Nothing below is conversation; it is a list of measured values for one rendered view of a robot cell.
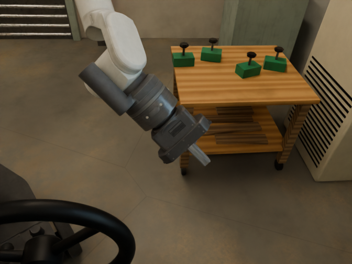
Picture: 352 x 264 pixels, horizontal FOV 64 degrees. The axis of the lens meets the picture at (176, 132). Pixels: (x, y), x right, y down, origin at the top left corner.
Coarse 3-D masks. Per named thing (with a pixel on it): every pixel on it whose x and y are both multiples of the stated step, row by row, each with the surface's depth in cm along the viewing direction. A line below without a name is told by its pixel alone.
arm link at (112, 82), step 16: (96, 64) 49; (112, 64) 46; (96, 80) 45; (112, 80) 48; (128, 80) 47; (144, 80) 49; (96, 96) 53; (112, 96) 46; (128, 96) 48; (144, 96) 48; (128, 112) 51
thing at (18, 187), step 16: (0, 176) 135; (16, 176) 135; (0, 192) 128; (16, 192) 128; (32, 192) 129; (16, 224) 117; (32, 224) 117; (48, 224) 113; (0, 240) 111; (16, 240) 109; (64, 256) 116
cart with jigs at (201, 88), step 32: (192, 64) 147; (224, 64) 150; (256, 64) 141; (288, 64) 153; (192, 96) 127; (224, 96) 128; (256, 96) 129; (288, 96) 130; (224, 128) 162; (256, 128) 163; (288, 128) 147
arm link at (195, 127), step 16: (160, 96) 50; (144, 112) 49; (160, 112) 50; (176, 112) 52; (144, 128) 52; (160, 128) 52; (176, 128) 53; (192, 128) 53; (160, 144) 53; (176, 144) 53; (192, 144) 54
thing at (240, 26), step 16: (224, 0) 227; (240, 0) 186; (256, 0) 186; (272, 0) 187; (288, 0) 187; (304, 0) 188; (224, 16) 227; (240, 16) 193; (256, 16) 194; (272, 16) 194; (288, 16) 195; (224, 32) 228; (240, 32) 201; (256, 32) 201; (272, 32) 202; (288, 32) 202; (288, 48) 211
